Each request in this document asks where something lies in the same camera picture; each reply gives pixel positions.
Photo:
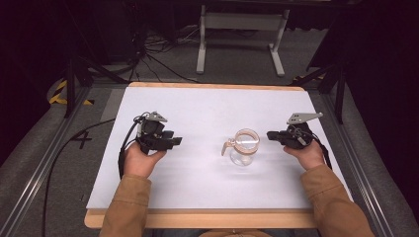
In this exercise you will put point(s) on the black tripod stand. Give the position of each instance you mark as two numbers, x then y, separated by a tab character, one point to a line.
80	79
329	85

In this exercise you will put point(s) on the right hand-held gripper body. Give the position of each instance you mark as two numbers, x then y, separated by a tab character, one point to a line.
298	131

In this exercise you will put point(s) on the clear glass pitcher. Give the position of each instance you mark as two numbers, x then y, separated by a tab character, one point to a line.
244	146

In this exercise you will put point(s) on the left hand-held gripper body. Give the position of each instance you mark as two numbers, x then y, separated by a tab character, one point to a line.
152	131

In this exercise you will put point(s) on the aluminium floor rail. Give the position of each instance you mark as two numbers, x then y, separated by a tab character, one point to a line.
357	164
36	171

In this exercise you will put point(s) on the person's right hand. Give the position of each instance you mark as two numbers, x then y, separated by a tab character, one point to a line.
306	156

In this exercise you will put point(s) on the white metal stand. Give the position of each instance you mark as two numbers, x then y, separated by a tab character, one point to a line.
242	36

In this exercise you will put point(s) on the person's left hand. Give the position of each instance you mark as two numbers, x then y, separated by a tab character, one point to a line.
140	161

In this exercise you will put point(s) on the yellow black floor tape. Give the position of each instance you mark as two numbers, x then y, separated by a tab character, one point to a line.
61	94

